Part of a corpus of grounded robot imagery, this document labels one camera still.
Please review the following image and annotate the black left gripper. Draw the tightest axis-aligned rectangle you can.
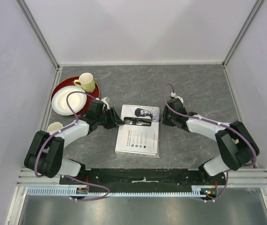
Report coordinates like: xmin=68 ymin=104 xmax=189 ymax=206
xmin=97 ymin=107 xmax=125 ymax=130

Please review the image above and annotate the silver black hair clipper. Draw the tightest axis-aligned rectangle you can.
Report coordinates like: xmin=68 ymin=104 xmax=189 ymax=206
xmin=124 ymin=117 xmax=152 ymax=127

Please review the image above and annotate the white cardboard box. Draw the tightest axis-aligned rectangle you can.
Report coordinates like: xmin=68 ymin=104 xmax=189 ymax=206
xmin=115 ymin=105 xmax=160 ymax=158

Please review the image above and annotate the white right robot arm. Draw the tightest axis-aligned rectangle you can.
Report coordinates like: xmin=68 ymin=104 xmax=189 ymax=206
xmin=161 ymin=97 xmax=260 ymax=185

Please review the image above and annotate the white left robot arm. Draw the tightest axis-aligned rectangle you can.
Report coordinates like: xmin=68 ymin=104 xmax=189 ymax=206
xmin=24 ymin=100 xmax=124 ymax=184

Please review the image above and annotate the white round plate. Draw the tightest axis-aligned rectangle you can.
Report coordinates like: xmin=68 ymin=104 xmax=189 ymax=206
xmin=51 ymin=86 xmax=87 ymax=116

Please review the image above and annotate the yellow mug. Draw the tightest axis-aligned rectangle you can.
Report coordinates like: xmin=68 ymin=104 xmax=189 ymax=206
xmin=73 ymin=73 xmax=96 ymax=93

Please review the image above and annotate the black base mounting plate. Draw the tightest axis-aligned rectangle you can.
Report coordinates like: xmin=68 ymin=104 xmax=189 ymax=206
xmin=59 ymin=167 xmax=227 ymax=194

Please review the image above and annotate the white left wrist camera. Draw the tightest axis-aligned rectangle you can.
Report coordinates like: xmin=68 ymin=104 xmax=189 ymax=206
xmin=101 ymin=97 xmax=110 ymax=110

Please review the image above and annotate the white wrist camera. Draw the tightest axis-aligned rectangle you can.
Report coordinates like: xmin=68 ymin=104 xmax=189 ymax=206
xmin=101 ymin=97 xmax=110 ymax=110
xmin=170 ymin=92 xmax=184 ymax=104

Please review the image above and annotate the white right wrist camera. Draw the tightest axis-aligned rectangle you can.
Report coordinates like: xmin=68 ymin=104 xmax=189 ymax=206
xmin=170 ymin=92 xmax=184 ymax=104

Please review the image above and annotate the white cup green handle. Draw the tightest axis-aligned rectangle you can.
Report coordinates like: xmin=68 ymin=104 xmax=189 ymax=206
xmin=47 ymin=122 xmax=63 ymax=133

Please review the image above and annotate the light blue cable duct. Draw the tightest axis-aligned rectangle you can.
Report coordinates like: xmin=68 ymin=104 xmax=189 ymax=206
xmin=27 ymin=187 xmax=213 ymax=197

